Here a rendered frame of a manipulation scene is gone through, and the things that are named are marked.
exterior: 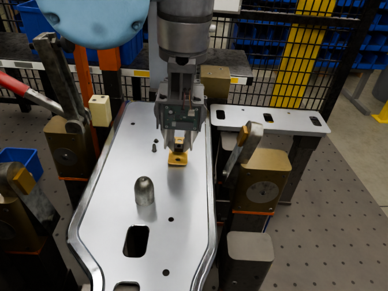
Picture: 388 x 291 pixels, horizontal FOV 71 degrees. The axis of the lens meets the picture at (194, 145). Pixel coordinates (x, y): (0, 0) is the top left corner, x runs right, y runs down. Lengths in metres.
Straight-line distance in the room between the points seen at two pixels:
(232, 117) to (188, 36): 0.34
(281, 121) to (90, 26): 0.57
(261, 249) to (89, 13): 0.38
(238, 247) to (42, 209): 0.29
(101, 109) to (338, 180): 0.83
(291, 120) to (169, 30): 0.44
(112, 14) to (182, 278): 0.32
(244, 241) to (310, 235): 0.45
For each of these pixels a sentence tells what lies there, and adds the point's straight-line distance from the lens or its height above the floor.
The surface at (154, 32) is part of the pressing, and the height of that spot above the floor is 1.15.
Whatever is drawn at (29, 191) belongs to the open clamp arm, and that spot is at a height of 1.07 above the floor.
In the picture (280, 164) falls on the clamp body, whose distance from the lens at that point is 0.51.
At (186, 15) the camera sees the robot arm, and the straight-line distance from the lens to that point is 0.37.
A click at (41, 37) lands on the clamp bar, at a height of 1.21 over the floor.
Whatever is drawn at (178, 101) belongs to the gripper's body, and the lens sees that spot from 0.40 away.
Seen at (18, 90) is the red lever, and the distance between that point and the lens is 0.56.
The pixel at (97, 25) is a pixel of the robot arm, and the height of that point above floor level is 1.30.
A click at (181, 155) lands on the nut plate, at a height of 1.01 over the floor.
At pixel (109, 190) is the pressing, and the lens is 0.49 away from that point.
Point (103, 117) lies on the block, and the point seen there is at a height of 1.03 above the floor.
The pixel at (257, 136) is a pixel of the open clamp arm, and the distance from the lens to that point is 0.45.
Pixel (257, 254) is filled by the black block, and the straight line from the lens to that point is 0.44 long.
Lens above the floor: 1.36
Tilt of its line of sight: 39 degrees down
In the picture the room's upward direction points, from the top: 5 degrees clockwise
